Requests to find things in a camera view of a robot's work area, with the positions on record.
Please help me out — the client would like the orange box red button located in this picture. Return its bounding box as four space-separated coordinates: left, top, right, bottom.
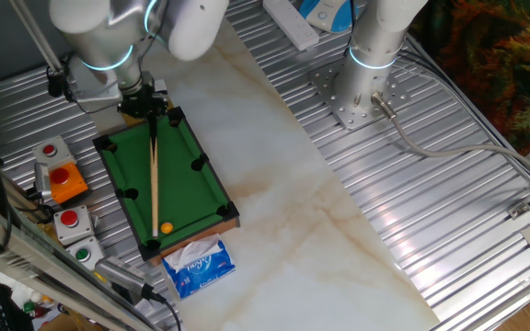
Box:
46 161 90 205

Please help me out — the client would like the white power strip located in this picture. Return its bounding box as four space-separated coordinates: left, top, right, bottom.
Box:
262 0 320 51

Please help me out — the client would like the grey box large red button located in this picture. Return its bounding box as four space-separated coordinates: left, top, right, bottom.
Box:
52 204 96 246

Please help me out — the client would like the grey box green button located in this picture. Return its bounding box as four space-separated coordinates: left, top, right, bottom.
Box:
64 235 106 271

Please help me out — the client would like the ribbed silver camera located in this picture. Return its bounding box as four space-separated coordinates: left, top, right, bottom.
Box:
94 256 156 300

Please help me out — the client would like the blue tissue pack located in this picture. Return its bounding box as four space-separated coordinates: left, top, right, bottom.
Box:
161 234 237 300

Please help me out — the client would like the black base cable bundle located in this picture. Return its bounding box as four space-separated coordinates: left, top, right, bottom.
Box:
345 0 359 54

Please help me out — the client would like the green mini pool table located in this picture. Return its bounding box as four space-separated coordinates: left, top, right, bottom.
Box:
92 106 241 268

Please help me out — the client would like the small silver camera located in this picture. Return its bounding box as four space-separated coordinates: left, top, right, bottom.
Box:
33 161 53 201

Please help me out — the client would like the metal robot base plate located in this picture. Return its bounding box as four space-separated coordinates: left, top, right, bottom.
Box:
310 59 411 131

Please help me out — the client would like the colourful patterned cloth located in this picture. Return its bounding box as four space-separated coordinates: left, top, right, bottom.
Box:
409 0 530 157

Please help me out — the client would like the black pole clamp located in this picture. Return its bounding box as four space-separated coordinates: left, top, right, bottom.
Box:
46 59 72 97

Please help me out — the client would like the small metal bracket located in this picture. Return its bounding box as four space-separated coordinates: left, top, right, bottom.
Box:
507 200 530 220

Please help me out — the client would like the black camera cable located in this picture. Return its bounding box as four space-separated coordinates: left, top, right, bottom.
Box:
152 291 183 331

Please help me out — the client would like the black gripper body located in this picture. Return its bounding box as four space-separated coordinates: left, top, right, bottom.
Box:
117 84 170 121

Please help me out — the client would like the wooden pool cue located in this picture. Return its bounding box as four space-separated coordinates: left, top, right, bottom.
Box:
148 117 161 238

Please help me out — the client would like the aluminium frame bar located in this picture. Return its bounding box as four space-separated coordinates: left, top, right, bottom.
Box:
0 192 156 331

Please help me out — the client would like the grey box small red button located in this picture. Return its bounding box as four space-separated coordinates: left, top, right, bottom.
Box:
32 135 76 167

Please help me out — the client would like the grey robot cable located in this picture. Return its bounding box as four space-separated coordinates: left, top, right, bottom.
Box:
370 91 530 185

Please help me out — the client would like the metal tripod pole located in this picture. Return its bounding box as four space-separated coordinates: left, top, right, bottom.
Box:
9 0 71 88

